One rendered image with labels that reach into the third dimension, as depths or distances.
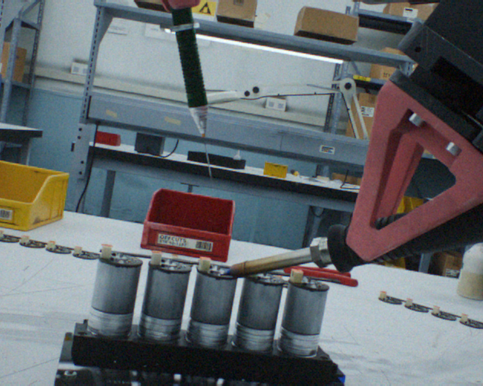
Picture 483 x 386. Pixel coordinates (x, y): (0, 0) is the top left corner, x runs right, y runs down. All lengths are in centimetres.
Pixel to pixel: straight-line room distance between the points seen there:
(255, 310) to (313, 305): 3
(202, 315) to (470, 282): 49
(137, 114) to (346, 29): 97
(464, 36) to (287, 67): 459
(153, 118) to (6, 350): 236
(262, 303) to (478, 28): 19
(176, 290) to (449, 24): 20
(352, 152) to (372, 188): 243
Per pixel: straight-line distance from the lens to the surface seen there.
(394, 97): 28
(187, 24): 34
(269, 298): 37
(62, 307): 47
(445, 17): 28
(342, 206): 280
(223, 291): 36
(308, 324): 38
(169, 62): 488
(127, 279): 35
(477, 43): 28
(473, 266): 80
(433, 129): 28
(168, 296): 36
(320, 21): 280
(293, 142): 269
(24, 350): 39
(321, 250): 32
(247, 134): 268
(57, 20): 509
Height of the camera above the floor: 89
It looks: 4 degrees down
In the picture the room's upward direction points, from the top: 10 degrees clockwise
